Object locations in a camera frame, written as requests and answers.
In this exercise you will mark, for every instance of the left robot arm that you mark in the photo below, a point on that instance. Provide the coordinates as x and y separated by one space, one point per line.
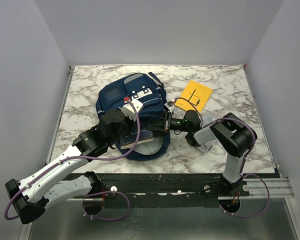
89 146

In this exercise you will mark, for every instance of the navy blue student backpack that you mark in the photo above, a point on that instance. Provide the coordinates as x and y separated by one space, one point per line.
147 89

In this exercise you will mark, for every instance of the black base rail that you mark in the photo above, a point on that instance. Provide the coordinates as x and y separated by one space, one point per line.
160 180

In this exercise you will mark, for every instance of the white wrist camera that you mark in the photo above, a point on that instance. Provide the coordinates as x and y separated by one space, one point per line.
131 108
170 105

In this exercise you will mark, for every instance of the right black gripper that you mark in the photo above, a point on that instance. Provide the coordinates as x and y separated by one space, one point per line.
159 125

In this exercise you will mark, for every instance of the yellow notebook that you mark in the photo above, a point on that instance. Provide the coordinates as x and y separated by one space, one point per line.
197 93

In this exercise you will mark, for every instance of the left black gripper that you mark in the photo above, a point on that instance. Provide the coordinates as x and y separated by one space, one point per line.
132 124

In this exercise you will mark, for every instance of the clear plastic pencil case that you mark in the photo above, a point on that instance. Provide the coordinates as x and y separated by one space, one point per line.
205 136

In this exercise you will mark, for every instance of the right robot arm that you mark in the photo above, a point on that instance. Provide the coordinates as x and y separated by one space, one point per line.
236 137

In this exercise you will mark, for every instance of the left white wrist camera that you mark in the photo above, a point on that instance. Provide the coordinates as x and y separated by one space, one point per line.
131 108

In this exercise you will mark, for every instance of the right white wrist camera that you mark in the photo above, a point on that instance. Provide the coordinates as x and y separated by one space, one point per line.
170 105

